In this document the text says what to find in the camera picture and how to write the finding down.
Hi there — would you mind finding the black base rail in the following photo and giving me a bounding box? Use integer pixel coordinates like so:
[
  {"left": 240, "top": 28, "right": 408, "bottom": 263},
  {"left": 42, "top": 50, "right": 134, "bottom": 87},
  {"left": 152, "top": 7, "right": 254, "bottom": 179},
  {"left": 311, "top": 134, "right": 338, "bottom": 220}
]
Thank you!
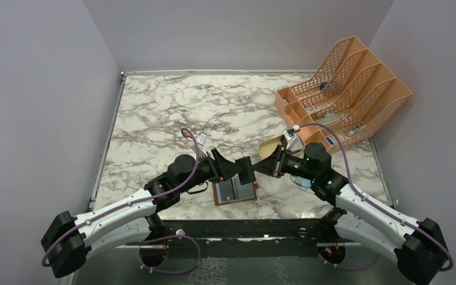
[{"left": 136, "top": 218, "right": 346, "bottom": 264}]

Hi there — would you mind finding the black credit card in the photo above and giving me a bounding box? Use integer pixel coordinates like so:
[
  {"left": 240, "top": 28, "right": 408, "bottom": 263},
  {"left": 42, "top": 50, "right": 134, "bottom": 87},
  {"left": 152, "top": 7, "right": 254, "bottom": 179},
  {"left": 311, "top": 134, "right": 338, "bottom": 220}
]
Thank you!
[{"left": 216, "top": 180, "right": 236, "bottom": 204}]

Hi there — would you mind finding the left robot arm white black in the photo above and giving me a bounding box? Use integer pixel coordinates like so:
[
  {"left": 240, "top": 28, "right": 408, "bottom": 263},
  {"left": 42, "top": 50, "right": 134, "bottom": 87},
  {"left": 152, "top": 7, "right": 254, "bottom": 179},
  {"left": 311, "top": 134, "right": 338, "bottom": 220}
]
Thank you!
[{"left": 40, "top": 149, "right": 253, "bottom": 278}]

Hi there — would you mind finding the beige oval tray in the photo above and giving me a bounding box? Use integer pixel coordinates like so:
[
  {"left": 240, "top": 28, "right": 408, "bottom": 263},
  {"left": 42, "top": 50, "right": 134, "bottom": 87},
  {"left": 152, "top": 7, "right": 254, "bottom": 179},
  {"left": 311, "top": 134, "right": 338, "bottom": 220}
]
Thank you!
[{"left": 258, "top": 135, "right": 305, "bottom": 159}]

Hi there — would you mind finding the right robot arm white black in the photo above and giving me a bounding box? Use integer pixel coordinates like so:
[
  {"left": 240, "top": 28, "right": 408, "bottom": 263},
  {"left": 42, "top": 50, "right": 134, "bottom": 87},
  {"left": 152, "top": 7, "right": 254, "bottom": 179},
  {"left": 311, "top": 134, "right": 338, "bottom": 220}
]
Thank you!
[{"left": 252, "top": 142, "right": 454, "bottom": 284}]

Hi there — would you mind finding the orange plastic file organizer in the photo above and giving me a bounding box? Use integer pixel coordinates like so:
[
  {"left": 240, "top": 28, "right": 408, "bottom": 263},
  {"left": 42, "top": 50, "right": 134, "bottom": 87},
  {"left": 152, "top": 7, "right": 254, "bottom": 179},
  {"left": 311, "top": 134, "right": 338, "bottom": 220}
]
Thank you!
[{"left": 274, "top": 36, "right": 412, "bottom": 153}]

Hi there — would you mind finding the grey striped credit card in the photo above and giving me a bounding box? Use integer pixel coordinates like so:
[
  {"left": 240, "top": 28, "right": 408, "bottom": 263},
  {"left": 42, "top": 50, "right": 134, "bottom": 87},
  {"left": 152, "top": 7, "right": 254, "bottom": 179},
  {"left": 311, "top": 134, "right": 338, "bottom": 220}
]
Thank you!
[{"left": 233, "top": 178, "right": 254, "bottom": 201}]

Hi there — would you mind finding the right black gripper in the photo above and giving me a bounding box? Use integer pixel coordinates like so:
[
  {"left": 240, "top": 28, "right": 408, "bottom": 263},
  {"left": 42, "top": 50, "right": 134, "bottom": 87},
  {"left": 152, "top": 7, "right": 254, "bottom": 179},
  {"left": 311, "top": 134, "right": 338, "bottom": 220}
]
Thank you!
[{"left": 251, "top": 144, "right": 318, "bottom": 181}]

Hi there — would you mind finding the brown leather card holder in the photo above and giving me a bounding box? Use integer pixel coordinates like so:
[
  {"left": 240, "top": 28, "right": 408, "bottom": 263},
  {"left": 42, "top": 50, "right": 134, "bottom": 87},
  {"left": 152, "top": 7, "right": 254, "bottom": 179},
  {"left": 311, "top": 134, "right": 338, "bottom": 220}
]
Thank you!
[{"left": 213, "top": 176, "right": 259, "bottom": 206}]

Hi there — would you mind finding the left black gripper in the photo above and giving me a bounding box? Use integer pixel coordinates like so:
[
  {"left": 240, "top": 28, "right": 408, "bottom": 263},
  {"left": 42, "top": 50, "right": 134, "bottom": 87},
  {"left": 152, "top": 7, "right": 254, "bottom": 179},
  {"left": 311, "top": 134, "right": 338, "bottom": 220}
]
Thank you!
[{"left": 178, "top": 149, "right": 243, "bottom": 195}]

